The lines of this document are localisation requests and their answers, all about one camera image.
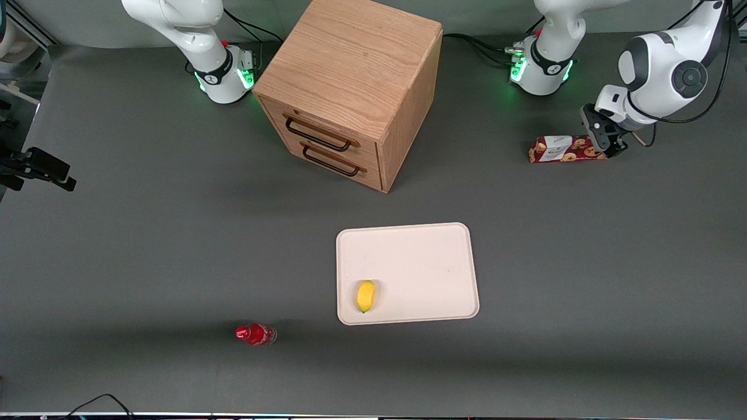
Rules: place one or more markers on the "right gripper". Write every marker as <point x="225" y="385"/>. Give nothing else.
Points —
<point x="34" y="164"/>

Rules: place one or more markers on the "aluminium frame rail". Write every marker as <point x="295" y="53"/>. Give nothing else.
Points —
<point x="32" y="23"/>

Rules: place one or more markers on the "yellow toy fruit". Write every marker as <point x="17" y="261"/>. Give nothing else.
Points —
<point x="366" y="296"/>

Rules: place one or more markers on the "red cookie box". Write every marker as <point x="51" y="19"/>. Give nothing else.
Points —
<point x="560" y="150"/>

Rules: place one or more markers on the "beige plastic tray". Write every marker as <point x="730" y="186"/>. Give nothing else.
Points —
<point x="420" y="268"/>

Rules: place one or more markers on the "wooden drawer front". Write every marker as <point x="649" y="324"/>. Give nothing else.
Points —
<point x="373" y="178"/>
<point x="274" y="114"/>

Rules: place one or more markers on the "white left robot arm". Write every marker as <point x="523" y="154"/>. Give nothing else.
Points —
<point x="665" y="64"/>

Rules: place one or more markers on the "red plastic bottle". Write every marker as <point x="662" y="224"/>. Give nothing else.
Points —
<point x="257" y="335"/>

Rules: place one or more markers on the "wooden drawer cabinet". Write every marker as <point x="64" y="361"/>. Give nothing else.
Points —
<point x="350" y="70"/>

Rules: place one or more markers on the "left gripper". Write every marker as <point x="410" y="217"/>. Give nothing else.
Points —
<point x="610" y="136"/>

